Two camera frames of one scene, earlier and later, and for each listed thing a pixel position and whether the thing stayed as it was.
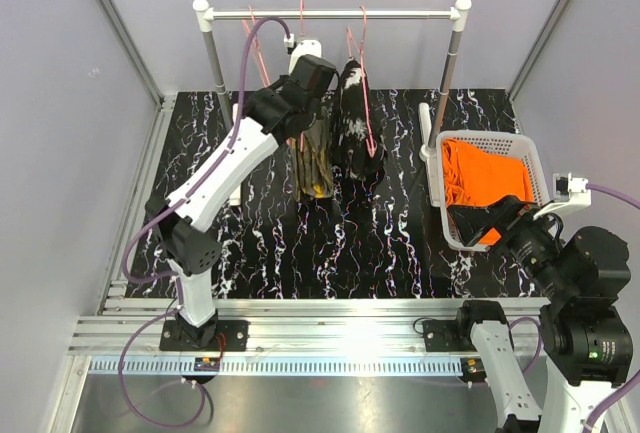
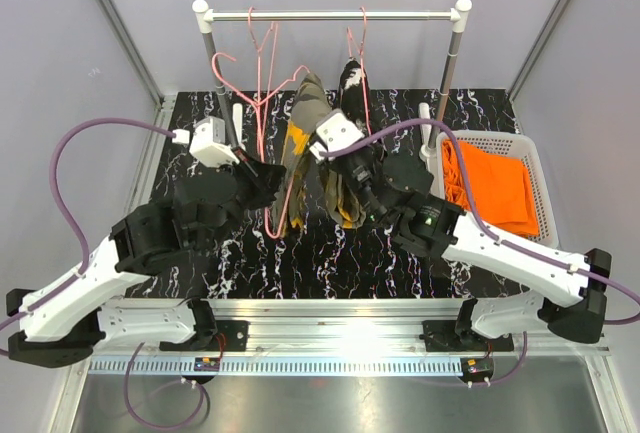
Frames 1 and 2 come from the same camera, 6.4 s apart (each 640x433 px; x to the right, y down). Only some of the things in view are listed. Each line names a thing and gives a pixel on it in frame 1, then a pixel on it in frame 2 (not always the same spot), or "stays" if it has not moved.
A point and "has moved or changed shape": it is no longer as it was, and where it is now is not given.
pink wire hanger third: x=364 y=83 stays
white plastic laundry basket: x=504 y=143 stays
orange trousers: x=478 y=176 stays
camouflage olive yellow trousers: x=312 y=153 has moved or changed shape
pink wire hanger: x=302 y=134 → x=257 y=114
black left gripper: x=318 y=107 → x=265 y=179
